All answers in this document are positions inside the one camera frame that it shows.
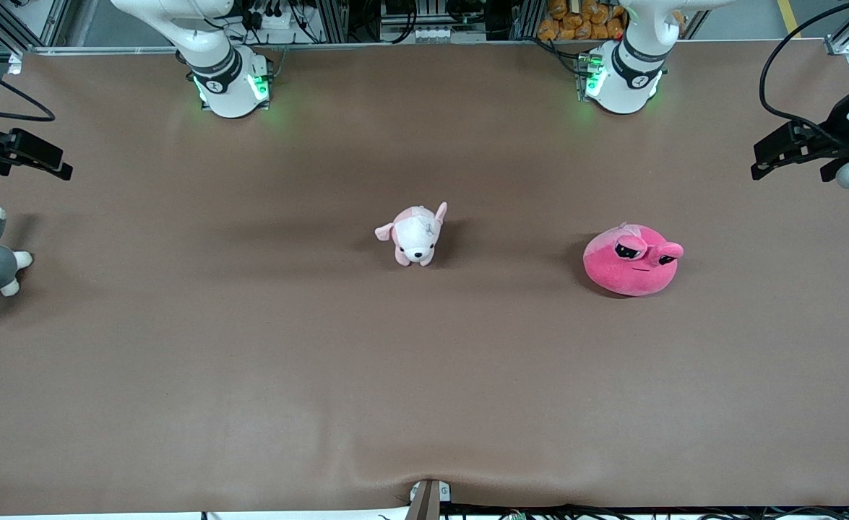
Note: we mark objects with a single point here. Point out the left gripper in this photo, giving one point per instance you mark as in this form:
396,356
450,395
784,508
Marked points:
840,118

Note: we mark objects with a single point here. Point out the pink frog plush toy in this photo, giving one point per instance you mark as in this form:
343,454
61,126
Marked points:
626,271

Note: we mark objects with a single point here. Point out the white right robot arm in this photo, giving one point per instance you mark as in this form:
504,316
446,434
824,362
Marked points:
225,87

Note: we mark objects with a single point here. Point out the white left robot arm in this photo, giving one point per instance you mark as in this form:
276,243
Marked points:
623,79

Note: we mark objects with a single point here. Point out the orange toy pile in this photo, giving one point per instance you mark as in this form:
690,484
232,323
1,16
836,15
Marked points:
583,22

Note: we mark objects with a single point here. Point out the white power strip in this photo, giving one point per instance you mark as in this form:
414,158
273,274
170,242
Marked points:
272,18

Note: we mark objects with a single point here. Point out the white terminal strip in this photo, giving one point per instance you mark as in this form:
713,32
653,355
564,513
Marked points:
431,34

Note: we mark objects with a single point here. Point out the white pink dog plush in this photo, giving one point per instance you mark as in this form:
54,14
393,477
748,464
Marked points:
417,235

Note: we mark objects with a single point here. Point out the brown table mat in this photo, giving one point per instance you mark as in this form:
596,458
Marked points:
424,375

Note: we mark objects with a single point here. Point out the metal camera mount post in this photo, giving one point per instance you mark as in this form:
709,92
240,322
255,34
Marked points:
425,500

